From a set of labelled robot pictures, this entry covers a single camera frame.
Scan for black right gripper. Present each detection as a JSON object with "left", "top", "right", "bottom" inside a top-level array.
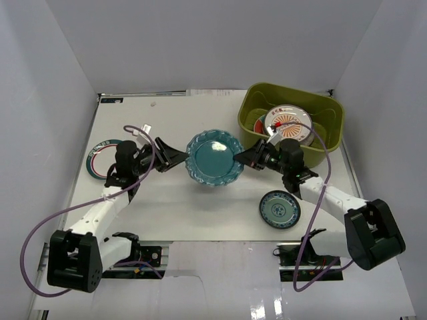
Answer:
[{"left": 234, "top": 138, "right": 290, "bottom": 176}]

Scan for red teal floral plate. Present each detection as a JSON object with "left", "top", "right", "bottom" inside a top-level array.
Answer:
[{"left": 253, "top": 115, "right": 266, "bottom": 135}]

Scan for teal scalloped plate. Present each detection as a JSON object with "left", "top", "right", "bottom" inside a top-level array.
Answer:
[{"left": 185, "top": 129, "right": 244, "bottom": 187}]

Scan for orange sunburst plate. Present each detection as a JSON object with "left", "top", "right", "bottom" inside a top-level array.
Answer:
[{"left": 264, "top": 105, "right": 314, "bottom": 143}]

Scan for grey deer plate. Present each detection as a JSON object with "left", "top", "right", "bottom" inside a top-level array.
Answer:
[{"left": 299, "top": 132, "right": 315, "bottom": 146}]

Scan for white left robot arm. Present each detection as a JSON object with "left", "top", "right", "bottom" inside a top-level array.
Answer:
[{"left": 47, "top": 137, "right": 188, "bottom": 293}]

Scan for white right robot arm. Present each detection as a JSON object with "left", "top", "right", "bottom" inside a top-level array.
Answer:
[{"left": 234, "top": 139, "right": 406, "bottom": 271}]

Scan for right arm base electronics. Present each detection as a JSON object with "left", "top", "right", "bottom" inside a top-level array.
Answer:
[{"left": 272, "top": 243, "right": 344, "bottom": 283}]

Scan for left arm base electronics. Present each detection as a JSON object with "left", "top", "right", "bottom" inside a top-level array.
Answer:
[{"left": 102, "top": 245, "right": 169, "bottom": 280}]

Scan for olive green plastic bin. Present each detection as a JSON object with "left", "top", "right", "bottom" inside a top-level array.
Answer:
[{"left": 237, "top": 83, "right": 345, "bottom": 169}]

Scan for small blue patterned dish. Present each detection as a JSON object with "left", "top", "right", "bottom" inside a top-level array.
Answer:
[{"left": 259, "top": 190, "right": 301, "bottom": 230}]

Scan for white papers at back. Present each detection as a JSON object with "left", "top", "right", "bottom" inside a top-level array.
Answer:
[{"left": 186, "top": 89, "right": 247, "bottom": 97}]

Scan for white green rimmed plate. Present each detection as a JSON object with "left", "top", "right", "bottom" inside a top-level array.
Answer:
[{"left": 85, "top": 139, "right": 121, "bottom": 181}]

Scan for black label sticker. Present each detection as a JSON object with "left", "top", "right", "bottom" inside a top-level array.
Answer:
[{"left": 100, "top": 97, "right": 123, "bottom": 103}]

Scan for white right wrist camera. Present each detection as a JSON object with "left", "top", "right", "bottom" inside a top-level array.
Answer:
[{"left": 266, "top": 123, "right": 282, "bottom": 146}]

